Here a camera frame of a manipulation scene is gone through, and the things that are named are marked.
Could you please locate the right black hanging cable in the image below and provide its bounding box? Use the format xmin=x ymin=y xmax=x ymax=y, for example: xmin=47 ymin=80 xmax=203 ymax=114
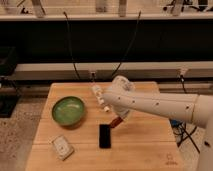
xmin=106 ymin=10 xmax=142 ymax=81

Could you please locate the small white box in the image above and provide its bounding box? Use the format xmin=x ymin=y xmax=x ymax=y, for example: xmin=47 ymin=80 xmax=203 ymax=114
xmin=52 ymin=136 xmax=74 ymax=161

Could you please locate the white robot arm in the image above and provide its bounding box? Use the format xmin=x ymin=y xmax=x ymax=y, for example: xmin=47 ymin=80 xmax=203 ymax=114
xmin=103 ymin=76 xmax=213 ymax=171

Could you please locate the left black hanging cable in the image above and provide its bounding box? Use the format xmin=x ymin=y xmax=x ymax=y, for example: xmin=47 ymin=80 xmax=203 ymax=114
xmin=62 ymin=11 xmax=82 ymax=81

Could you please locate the black hanging cable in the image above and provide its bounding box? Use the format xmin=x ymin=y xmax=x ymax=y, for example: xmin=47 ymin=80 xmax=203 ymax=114
xmin=62 ymin=11 xmax=82 ymax=81
xmin=106 ymin=10 xmax=142 ymax=81

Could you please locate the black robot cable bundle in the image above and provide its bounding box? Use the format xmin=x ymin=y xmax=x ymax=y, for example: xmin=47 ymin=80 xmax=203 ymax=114
xmin=170 ymin=74 xmax=201 ymax=154

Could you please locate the white wall outlet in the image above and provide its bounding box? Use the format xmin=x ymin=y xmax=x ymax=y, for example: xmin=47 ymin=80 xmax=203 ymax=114
xmin=89 ymin=71 xmax=96 ymax=82

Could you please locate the black smartphone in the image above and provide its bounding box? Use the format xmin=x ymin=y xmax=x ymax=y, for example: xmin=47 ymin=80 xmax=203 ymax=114
xmin=99 ymin=124 xmax=111 ymax=148

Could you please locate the white plastic bottle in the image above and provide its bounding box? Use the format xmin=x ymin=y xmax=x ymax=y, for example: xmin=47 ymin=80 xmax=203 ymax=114
xmin=92 ymin=85 xmax=110 ymax=112

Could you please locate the black equipment at left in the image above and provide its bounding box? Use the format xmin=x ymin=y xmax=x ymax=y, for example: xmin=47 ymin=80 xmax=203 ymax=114
xmin=0 ymin=46 xmax=19 ymax=118

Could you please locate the green ceramic bowl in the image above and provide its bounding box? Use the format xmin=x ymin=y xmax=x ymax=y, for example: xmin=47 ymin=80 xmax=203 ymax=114
xmin=52 ymin=96 xmax=85 ymax=126

